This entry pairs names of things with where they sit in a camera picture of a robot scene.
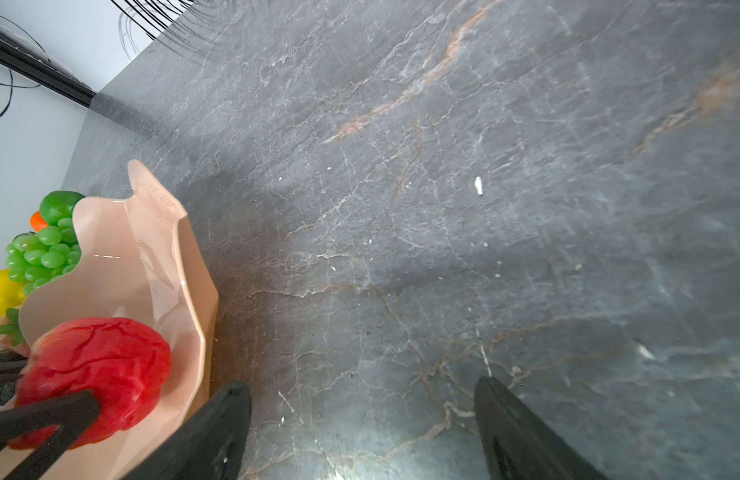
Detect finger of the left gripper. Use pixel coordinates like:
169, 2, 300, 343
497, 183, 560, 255
0, 359, 28, 383
0, 390, 101, 480

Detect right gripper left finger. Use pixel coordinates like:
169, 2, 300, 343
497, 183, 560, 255
125, 381, 252, 480

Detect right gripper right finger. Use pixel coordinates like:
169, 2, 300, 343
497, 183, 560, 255
474, 376, 606, 480

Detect yellow fake lemon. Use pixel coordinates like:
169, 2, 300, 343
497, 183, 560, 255
0, 269, 26, 317

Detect red fake apple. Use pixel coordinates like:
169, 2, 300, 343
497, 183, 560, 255
15, 317, 172, 448

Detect pink wavy fruit bowl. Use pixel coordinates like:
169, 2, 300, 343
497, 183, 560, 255
19, 160, 219, 479

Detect red fake strawberry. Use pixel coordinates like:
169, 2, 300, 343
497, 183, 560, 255
0, 308, 31, 358

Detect green fake grapes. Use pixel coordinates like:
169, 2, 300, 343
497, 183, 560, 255
6, 217, 82, 296

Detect small orange fake tangerine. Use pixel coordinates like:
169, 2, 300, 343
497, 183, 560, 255
30, 211, 48, 233

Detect green fake lime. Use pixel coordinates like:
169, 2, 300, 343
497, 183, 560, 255
40, 190, 85, 226

